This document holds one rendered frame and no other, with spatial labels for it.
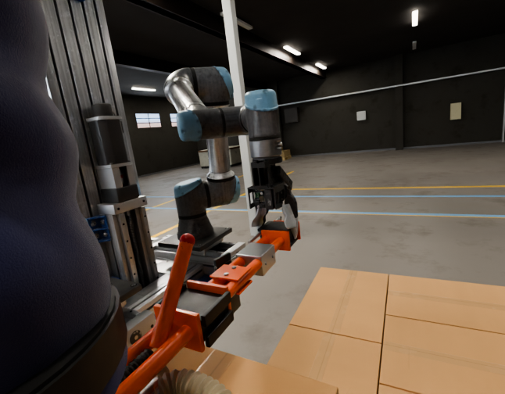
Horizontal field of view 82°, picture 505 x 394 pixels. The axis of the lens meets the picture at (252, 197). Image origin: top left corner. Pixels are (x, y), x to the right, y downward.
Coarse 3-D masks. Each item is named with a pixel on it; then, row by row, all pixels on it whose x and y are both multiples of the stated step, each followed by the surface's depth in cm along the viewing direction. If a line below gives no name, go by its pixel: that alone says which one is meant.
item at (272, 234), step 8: (272, 224) 76; (280, 224) 75; (264, 232) 73; (272, 232) 71; (280, 232) 70; (288, 232) 70; (272, 240) 72; (288, 240) 70; (296, 240) 76; (280, 248) 72; (288, 248) 70
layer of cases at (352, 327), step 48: (336, 288) 159; (384, 288) 154; (432, 288) 149; (480, 288) 144; (288, 336) 127; (336, 336) 123; (384, 336) 120; (432, 336) 117; (480, 336) 114; (336, 384) 101; (384, 384) 99; (432, 384) 96; (480, 384) 94
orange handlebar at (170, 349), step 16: (224, 272) 55; (240, 272) 54; (240, 288) 53; (144, 336) 39; (176, 336) 39; (192, 336) 40; (128, 352) 37; (160, 352) 36; (176, 352) 38; (144, 368) 34; (160, 368) 35; (128, 384) 32; (144, 384) 33
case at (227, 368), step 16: (192, 352) 55; (208, 352) 55; (224, 352) 54; (176, 368) 52; (192, 368) 51; (208, 368) 51; (224, 368) 50; (240, 368) 50; (256, 368) 49; (272, 368) 49; (224, 384) 47; (240, 384) 47; (256, 384) 46; (272, 384) 46; (288, 384) 46; (304, 384) 45; (320, 384) 45
